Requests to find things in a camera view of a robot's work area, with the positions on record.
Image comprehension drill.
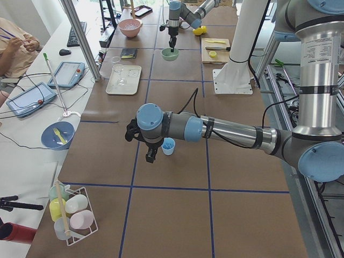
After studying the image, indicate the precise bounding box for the clear wine glass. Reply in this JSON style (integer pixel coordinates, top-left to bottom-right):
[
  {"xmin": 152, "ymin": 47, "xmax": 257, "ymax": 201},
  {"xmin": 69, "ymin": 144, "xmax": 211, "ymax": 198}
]
[{"xmin": 112, "ymin": 63, "xmax": 126, "ymax": 86}]

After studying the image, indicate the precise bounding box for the blue bowl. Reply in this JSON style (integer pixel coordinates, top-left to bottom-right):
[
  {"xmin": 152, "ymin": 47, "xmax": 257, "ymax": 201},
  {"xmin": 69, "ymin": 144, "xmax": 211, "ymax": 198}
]
[{"xmin": 41, "ymin": 121, "xmax": 75, "ymax": 151}]

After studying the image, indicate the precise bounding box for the wooden rack handle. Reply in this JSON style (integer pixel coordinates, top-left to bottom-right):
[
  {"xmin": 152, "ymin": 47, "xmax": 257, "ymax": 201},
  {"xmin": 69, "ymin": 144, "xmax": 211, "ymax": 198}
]
[{"xmin": 55, "ymin": 181, "xmax": 71, "ymax": 237}]

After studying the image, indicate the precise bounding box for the grey folded cloth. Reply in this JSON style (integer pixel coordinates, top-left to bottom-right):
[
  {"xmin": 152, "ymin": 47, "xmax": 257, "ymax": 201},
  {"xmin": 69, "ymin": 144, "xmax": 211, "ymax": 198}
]
[{"xmin": 120, "ymin": 48, "xmax": 138, "ymax": 59}]

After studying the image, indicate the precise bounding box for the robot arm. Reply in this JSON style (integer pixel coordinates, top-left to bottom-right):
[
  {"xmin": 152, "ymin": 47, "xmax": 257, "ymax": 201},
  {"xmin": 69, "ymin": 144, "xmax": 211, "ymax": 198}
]
[
  {"xmin": 125, "ymin": 1, "xmax": 343, "ymax": 182},
  {"xmin": 167, "ymin": 0, "xmax": 220, "ymax": 52}
]

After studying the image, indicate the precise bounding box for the pink cup in rack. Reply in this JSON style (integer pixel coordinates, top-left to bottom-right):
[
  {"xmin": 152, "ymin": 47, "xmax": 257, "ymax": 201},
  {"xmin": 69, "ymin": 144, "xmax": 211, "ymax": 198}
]
[{"xmin": 70, "ymin": 210, "xmax": 94, "ymax": 230}]

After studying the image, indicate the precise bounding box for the aluminium frame post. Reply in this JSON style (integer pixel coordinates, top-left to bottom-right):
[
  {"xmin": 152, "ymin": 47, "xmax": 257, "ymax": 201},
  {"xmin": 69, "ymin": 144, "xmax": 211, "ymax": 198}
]
[{"xmin": 61, "ymin": 0, "xmax": 101, "ymax": 82}]

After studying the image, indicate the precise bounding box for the wooden cutting board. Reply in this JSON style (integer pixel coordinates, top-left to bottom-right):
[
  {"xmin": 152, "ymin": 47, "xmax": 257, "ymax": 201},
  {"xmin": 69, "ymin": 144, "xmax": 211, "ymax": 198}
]
[{"xmin": 201, "ymin": 38, "xmax": 231, "ymax": 64}]

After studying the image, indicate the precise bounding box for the whole yellow lemon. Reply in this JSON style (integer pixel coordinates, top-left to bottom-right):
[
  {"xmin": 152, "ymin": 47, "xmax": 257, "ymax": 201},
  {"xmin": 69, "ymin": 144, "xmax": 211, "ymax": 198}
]
[{"xmin": 192, "ymin": 27, "xmax": 203, "ymax": 36}]

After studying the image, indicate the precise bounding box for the white mounting column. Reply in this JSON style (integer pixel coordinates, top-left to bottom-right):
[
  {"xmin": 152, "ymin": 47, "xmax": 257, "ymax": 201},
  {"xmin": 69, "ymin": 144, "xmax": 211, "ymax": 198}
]
[{"xmin": 213, "ymin": 0, "xmax": 270, "ymax": 95}]

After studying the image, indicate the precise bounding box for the lemon half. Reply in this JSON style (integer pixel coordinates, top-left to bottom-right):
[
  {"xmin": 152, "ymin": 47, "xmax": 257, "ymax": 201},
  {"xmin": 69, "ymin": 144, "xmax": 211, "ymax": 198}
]
[{"xmin": 209, "ymin": 51, "xmax": 217, "ymax": 58}]

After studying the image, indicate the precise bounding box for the yellow plastic knife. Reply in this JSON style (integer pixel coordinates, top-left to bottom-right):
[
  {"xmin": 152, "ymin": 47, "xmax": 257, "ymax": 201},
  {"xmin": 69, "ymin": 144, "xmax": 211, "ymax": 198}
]
[{"xmin": 205, "ymin": 40, "xmax": 226, "ymax": 44}]

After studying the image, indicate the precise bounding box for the black computer mouse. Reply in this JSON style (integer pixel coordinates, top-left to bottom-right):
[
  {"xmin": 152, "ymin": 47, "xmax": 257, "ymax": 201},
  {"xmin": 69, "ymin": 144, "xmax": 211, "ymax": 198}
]
[{"xmin": 59, "ymin": 48, "xmax": 71, "ymax": 56}]

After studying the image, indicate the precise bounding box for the small clear glass dish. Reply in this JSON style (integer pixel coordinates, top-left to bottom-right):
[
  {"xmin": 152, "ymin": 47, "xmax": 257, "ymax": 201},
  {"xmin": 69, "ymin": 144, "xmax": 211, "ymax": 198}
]
[{"xmin": 111, "ymin": 56, "xmax": 121, "ymax": 64}]

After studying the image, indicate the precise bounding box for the near blue tablet pendant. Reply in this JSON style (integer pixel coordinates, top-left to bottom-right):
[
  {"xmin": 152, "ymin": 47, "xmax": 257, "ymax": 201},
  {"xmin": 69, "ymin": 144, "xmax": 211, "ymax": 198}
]
[{"xmin": 6, "ymin": 82, "xmax": 56, "ymax": 118}]

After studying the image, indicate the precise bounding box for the translucent cup in rack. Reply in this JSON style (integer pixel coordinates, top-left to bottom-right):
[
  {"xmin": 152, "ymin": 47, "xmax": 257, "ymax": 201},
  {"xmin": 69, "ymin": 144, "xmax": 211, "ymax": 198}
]
[{"xmin": 54, "ymin": 217, "xmax": 71, "ymax": 240}]

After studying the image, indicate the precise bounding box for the black tray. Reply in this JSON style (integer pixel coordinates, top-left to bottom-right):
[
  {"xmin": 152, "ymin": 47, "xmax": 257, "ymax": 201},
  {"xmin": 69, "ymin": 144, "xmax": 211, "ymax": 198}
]
[{"xmin": 130, "ymin": 5, "xmax": 153, "ymax": 18}]

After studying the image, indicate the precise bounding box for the metal handled knife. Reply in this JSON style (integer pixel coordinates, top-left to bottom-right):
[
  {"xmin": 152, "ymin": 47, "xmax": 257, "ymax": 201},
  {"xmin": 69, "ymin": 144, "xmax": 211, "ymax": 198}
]
[{"xmin": 205, "ymin": 46, "xmax": 231, "ymax": 52}]

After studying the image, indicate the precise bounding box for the light blue plastic cup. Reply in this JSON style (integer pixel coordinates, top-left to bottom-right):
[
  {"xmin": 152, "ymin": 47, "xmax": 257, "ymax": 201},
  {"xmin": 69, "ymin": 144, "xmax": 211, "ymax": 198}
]
[{"xmin": 161, "ymin": 138, "xmax": 175, "ymax": 155}]

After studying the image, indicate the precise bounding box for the black keyboard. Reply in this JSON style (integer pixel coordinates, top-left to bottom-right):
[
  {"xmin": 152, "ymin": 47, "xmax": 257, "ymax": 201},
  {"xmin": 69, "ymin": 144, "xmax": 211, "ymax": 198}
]
[{"xmin": 66, "ymin": 21, "xmax": 88, "ymax": 48}]

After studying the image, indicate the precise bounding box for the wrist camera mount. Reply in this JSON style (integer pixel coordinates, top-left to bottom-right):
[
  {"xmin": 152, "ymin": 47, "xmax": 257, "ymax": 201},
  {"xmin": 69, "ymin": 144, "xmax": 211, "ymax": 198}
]
[
  {"xmin": 125, "ymin": 118, "xmax": 145, "ymax": 142},
  {"xmin": 159, "ymin": 25, "xmax": 169, "ymax": 31}
]

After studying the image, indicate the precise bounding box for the white wire cup rack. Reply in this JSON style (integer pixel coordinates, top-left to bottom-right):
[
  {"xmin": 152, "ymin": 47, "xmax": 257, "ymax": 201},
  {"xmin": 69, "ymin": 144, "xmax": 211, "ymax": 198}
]
[{"xmin": 62, "ymin": 187, "xmax": 98, "ymax": 246}]

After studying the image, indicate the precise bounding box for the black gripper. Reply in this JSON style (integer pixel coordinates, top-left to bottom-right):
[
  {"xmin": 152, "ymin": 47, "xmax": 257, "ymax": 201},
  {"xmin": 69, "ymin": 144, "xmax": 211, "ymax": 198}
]
[
  {"xmin": 143, "ymin": 136, "xmax": 164, "ymax": 163},
  {"xmin": 168, "ymin": 26, "xmax": 178, "ymax": 53}
]

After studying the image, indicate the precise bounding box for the cream bear tray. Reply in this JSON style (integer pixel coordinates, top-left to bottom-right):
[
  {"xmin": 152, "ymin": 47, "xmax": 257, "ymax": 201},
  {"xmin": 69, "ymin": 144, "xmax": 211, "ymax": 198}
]
[{"xmin": 105, "ymin": 65, "xmax": 142, "ymax": 95}]

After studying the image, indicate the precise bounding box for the far blue tablet pendant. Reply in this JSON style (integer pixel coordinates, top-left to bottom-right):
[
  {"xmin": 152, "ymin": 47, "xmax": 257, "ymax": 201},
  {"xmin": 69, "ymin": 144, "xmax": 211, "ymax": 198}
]
[{"xmin": 54, "ymin": 61, "xmax": 85, "ymax": 89}]

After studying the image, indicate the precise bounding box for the yellow cup in rack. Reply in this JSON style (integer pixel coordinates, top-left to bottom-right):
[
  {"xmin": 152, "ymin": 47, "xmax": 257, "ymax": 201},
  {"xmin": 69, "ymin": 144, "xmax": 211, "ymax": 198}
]
[{"xmin": 49, "ymin": 198, "xmax": 62, "ymax": 222}]

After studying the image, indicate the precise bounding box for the wooden paper towel stand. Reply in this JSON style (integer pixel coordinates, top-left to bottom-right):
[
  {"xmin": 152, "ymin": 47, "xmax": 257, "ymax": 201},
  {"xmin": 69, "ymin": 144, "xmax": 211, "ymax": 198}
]
[{"xmin": 130, "ymin": 0, "xmax": 136, "ymax": 19}]

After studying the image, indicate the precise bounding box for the metal rod green tip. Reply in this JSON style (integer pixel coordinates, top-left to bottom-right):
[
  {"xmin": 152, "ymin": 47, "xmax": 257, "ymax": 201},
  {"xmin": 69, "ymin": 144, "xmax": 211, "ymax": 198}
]
[{"xmin": 43, "ymin": 53, "xmax": 81, "ymax": 121}]

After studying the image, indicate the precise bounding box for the green ceramic bowl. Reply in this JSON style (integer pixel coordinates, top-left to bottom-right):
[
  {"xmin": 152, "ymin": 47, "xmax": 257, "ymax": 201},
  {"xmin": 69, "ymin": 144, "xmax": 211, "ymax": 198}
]
[{"xmin": 161, "ymin": 48, "xmax": 179, "ymax": 61}]

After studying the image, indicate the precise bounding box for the blue tablet pendant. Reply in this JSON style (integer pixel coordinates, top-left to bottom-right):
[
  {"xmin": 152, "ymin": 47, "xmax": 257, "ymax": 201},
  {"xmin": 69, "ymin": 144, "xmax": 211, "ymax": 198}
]
[
  {"xmin": 6, "ymin": 82, "xmax": 56, "ymax": 118},
  {"xmin": 54, "ymin": 61, "xmax": 85, "ymax": 89}
]

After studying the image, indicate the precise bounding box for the yellow plastic fork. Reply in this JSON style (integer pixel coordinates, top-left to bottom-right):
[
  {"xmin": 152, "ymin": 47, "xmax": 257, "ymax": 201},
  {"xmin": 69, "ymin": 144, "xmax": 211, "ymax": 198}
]
[{"xmin": 53, "ymin": 128, "xmax": 67, "ymax": 145}]

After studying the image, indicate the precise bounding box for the black tripod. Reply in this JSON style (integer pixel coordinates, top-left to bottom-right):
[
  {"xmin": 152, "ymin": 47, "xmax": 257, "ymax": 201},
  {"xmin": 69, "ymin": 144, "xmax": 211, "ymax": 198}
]
[{"xmin": 1, "ymin": 195, "xmax": 44, "ymax": 212}]

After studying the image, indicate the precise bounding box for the pink bowl with ice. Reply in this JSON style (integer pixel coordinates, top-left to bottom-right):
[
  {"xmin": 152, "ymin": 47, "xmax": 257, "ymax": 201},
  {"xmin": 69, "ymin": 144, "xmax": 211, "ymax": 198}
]
[{"xmin": 118, "ymin": 19, "xmax": 142, "ymax": 38}]

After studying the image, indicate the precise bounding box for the white cup in rack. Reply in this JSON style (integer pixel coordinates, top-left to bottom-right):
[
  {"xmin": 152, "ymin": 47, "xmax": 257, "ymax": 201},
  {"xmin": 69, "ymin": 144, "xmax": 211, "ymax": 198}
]
[{"xmin": 65, "ymin": 194, "xmax": 88, "ymax": 214}]

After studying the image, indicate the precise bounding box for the green cup in rack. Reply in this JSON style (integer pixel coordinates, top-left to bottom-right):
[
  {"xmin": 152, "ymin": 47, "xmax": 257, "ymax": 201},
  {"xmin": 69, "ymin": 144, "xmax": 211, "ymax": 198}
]
[{"xmin": 48, "ymin": 182, "xmax": 70, "ymax": 201}]

